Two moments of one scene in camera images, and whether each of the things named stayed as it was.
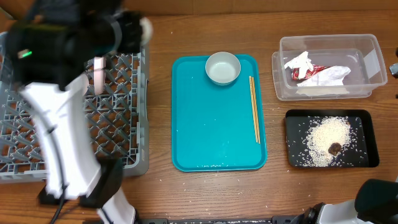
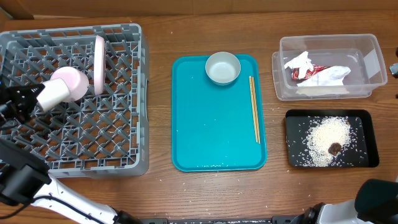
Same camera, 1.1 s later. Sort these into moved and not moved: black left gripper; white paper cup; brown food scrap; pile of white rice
Moved: black left gripper; white paper cup
Not moved: brown food scrap; pile of white rice
